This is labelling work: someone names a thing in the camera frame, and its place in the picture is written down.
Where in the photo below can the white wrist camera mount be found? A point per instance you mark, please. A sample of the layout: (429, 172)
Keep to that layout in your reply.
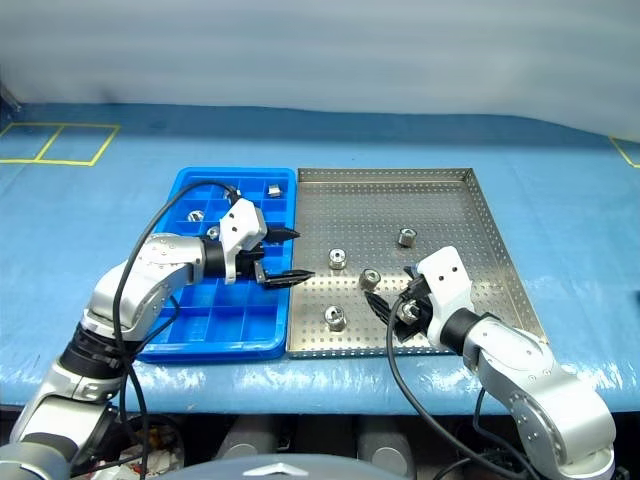
(445, 272)
(240, 220)

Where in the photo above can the blue compartment tray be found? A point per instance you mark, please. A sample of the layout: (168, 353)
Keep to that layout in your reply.
(225, 320)

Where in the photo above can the metal nut in blue tray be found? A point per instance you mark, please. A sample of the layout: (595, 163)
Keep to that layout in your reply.
(194, 216)
(274, 190)

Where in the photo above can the perforated metal tray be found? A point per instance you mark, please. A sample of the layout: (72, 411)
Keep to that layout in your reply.
(450, 210)

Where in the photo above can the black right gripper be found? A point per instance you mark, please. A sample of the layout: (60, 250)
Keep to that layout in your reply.
(424, 300)

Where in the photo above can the metal nut in blue tray top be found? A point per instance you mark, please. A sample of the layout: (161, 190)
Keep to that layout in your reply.
(274, 190)

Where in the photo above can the metal nut in blue tray left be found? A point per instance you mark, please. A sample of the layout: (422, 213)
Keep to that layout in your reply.
(194, 216)

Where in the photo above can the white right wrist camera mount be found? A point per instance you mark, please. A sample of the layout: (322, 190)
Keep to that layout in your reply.
(445, 272)

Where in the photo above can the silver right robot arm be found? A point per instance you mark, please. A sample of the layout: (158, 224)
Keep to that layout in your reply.
(525, 360)

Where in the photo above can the grey cylinder under table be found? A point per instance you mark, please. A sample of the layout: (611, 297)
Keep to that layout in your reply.
(250, 435)
(385, 445)

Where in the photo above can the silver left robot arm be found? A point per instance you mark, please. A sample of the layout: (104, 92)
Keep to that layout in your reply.
(165, 260)

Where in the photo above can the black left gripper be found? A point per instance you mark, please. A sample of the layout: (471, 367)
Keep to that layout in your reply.
(247, 262)

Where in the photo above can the metal frame post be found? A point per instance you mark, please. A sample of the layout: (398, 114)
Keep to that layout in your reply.
(11, 97)

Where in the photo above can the black bin with litter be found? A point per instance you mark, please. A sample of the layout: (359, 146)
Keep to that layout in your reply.
(160, 450)

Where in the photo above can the grey robot torso cover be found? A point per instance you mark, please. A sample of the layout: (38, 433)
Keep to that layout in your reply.
(280, 470)

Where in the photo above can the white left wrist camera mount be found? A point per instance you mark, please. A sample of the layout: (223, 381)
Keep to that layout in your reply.
(240, 220)

